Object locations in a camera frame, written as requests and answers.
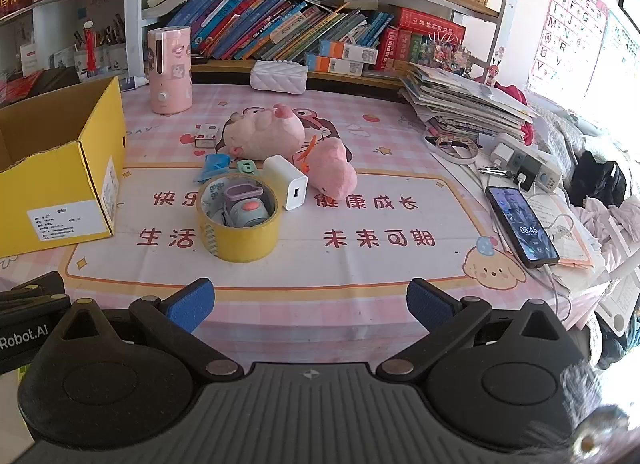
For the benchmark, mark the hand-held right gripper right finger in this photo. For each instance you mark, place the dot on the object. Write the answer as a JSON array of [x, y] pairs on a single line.
[[430, 304]]

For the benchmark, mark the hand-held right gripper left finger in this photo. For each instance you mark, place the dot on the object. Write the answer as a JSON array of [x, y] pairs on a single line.
[[192, 301]]

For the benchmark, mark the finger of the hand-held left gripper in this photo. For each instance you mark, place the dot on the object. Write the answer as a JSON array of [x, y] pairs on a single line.
[[30, 286]]

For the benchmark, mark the yellow cardboard box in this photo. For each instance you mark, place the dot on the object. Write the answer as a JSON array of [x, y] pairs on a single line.
[[65, 194]]

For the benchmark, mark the mint green small case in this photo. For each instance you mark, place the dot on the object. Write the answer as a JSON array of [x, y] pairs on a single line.
[[247, 168]]

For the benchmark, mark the white charger adapter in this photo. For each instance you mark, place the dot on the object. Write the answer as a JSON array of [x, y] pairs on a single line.
[[282, 182]]

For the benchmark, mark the small white red box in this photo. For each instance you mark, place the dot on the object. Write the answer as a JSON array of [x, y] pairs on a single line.
[[207, 135]]

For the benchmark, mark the small pink plush toy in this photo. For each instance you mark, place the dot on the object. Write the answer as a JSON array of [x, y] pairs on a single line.
[[332, 167]]

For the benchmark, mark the orange plastic toy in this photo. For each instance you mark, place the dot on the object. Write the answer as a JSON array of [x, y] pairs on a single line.
[[304, 157]]

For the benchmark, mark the large pink plush pig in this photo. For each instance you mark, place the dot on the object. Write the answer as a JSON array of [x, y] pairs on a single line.
[[265, 132]]

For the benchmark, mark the black smartphone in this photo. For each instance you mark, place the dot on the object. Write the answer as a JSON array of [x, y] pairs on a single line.
[[522, 226]]

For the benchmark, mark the metal pen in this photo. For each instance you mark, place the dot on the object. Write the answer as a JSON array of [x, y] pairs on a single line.
[[495, 171]]

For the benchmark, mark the clear tape roll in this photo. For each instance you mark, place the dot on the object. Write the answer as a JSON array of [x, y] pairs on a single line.
[[457, 147]]

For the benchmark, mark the white plug adapter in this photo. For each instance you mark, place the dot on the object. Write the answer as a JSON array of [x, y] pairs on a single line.
[[504, 154]]

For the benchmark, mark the white power strip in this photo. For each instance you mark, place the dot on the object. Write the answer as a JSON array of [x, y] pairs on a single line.
[[537, 169]]

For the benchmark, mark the white folding stand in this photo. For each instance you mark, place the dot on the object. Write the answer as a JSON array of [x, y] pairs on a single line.
[[622, 294]]

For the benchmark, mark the pale pink cloth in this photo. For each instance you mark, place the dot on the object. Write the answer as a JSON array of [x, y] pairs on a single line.
[[610, 224]]

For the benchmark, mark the red plastic bag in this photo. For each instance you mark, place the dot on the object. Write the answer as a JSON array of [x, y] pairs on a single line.
[[17, 89]]

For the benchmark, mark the blue knitted cloth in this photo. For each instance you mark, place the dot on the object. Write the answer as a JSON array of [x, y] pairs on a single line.
[[632, 331]]

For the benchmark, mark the stack of workbooks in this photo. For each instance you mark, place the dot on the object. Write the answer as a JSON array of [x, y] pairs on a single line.
[[460, 99]]

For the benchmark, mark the grey fuzzy cloth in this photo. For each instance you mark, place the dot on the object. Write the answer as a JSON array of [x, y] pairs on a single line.
[[600, 424]]

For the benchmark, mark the black bag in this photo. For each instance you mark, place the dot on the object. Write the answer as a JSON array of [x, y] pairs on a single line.
[[597, 179]]

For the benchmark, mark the grey blanket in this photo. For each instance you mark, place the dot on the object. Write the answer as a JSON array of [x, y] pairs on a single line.
[[560, 124]]

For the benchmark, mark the red cloth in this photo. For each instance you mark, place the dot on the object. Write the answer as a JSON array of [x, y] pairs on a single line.
[[512, 94]]

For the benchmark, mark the white red label box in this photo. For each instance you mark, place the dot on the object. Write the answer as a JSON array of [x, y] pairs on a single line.
[[30, 57]]

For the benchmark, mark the pink cartoon dispenser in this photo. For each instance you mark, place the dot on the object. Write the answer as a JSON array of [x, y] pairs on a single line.
[[170, 69]]

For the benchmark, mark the small deer figurine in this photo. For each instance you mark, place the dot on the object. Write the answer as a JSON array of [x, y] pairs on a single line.
[[491, 75]]

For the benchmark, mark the white quilted pouch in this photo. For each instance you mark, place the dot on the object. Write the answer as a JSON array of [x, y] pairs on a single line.
[[279, 77]]

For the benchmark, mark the white pen holder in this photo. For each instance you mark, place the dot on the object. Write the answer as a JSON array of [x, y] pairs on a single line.
[[107, 57]]

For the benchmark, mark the red tassel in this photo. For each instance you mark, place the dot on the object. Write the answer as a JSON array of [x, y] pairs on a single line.
[[90, 47]]

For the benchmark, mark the colourful ornament figurine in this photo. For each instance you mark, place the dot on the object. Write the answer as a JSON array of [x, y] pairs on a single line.
[[445, 54]]

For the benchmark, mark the orange blue white carton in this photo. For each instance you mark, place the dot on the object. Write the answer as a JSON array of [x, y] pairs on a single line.
[[332, 65], [350, 51]]

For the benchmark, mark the red boxed book set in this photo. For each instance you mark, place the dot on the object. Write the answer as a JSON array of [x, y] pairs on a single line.
[[425, 24]]

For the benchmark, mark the row of colourful books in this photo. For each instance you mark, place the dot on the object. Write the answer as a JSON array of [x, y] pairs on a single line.
[[270, 27]]

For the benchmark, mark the white bookshelf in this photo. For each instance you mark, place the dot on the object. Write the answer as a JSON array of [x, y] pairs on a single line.
[[132, 19]]

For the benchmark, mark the alphabet wall poster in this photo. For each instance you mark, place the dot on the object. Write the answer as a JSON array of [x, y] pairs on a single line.
[[567, 29]]

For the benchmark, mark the white wall chart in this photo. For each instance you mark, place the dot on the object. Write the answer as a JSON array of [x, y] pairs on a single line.
[[620, 59]]

